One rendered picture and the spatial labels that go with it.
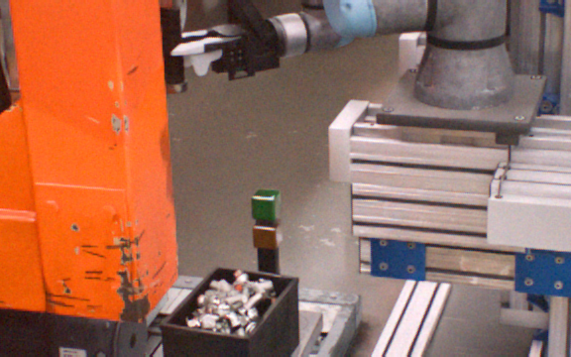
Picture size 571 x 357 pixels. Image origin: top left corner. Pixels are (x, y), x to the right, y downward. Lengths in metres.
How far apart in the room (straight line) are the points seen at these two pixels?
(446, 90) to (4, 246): 0.70
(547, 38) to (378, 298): 1.16
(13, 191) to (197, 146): 2.17
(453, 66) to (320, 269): 1.44
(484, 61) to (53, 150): 0.64
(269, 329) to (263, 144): 2.25
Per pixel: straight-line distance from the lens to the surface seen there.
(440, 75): 1.87
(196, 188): 3.74
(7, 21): 2.20
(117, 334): 2.24
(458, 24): 1.85
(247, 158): 3.95
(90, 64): 1.78
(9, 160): 1.92
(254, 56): 2.24
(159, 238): 1.94
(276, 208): 1.98
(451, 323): 2.54
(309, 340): 2.00
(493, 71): 1.88
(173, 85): 2.19
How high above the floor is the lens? 1.44
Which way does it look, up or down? 22 degrees down
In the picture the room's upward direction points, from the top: 2 degrees counter-clockwise
